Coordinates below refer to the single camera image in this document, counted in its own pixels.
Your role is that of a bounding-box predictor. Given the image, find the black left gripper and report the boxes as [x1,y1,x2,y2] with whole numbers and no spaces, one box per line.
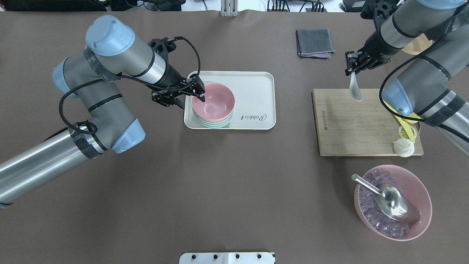
[148,37,206,109]

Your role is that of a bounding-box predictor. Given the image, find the large pink bowl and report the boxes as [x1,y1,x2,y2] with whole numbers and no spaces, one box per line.
[354,164,433,242]

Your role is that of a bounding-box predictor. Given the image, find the small pink bowl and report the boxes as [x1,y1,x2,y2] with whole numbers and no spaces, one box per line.
[191,82,236,122]

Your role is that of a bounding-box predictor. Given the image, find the grey folded cloth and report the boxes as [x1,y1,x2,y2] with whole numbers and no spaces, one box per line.
[295,29,335,59]

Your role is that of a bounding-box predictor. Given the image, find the bamboo cutting board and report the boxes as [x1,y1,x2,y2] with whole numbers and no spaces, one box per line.
[312,88,424,157]

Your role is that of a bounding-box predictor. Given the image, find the white rabbit tray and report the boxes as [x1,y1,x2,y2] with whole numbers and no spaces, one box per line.
[199,71,276,130]

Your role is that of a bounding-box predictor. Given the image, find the white ceramic spoon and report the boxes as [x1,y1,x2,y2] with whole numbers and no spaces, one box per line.
[350,72,363,102]

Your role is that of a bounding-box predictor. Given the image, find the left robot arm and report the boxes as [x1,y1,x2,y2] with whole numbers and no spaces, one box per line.
[0,15,206,209]

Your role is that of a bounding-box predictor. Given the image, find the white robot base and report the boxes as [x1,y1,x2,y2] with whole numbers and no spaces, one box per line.
[179,251,276,264]

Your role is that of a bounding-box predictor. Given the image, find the top green bowl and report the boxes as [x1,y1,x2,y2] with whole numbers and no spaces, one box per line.
[193,110,235,129]

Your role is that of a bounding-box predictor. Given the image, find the metal scoop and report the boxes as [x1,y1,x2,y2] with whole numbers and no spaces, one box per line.
[351,174,421,224]

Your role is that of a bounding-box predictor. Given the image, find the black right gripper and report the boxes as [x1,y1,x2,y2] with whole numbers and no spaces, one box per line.
[345,0,402,76]

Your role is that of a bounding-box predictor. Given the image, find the wooden cup stand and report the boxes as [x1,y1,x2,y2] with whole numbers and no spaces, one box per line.
[402,34,434,55]

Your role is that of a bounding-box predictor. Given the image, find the yellow plastic knife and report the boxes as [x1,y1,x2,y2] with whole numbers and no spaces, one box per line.
[394,115,415,143]

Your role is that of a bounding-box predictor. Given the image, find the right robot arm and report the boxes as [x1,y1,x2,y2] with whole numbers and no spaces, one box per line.
[345,0,469,154]

